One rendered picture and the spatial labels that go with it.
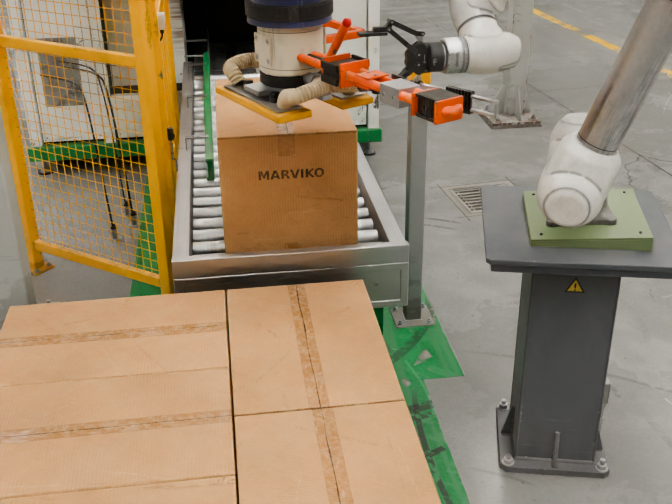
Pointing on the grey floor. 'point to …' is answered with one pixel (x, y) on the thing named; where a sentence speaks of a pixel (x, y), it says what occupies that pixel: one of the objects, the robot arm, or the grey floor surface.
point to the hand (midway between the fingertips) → (362, 61)
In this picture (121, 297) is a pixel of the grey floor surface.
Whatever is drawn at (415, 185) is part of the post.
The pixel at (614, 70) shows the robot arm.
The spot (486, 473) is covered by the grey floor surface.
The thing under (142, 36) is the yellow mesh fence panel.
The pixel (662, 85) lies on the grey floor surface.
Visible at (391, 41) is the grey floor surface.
